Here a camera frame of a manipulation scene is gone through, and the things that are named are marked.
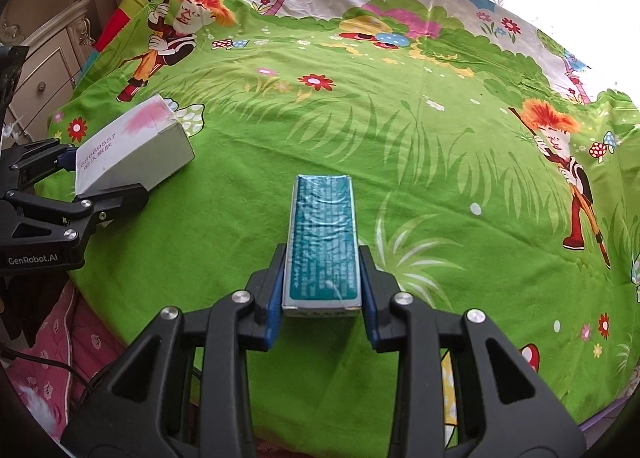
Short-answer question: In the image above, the green cartoon printed cloth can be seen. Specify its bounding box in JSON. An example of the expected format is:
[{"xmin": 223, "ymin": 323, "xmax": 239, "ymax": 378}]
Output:
[{"xmin": 47, "ymin": 0, "xmax": 640, "ymax": 458}]

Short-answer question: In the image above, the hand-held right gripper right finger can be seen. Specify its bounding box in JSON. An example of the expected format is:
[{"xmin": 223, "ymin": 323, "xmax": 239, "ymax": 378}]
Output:
[{"xmin": 359, "ymin": 244, "xmax": 587, "ymax": 458}]

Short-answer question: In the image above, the cream carved dresser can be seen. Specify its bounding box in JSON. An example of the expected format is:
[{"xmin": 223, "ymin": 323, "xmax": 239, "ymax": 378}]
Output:
[{"xmin": 0, "ymin": 0, "xmax": 97, "ymax": 139}]

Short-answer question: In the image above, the black cable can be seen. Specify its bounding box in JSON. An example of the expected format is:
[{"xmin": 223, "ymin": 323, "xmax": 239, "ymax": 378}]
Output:
[{"xmin": 0, "ymin": 342, "xmax": 108, "ymax": 389}]

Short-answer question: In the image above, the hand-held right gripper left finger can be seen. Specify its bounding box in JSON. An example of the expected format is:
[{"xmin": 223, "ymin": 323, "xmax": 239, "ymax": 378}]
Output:
[{"xmin": 60, "ymin": 243, "xmax": 290, "ymax": 458}]

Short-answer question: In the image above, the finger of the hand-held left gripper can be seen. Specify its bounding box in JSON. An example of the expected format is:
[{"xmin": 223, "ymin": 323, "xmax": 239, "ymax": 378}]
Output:
[
  {"xmin": 4, "ymin": 138, "xmax": 80, "ymax": 189},
  {"xmin": 4, "ymin": 182, "xmax": 152, "ymax": 242}
]

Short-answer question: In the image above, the pale grey cardboard box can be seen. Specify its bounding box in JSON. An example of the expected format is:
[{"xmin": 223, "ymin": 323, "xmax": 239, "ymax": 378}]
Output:
[{"xmin": 75, "ymin": 94, "xmax": 196, "ymax": 228}]

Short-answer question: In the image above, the white fluffy tuft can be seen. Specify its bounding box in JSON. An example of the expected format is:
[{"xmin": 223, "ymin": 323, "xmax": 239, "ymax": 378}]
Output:
[{"xmin": 15, "ymin": 383, "xmax": 57, "ymax": 441}]

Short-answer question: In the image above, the teal film-wrapped box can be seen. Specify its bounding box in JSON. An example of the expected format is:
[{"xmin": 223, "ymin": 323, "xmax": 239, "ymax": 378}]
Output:
[{"xmin": 281, "ymin": 174, "xmax": 363, "ymax": 319}]

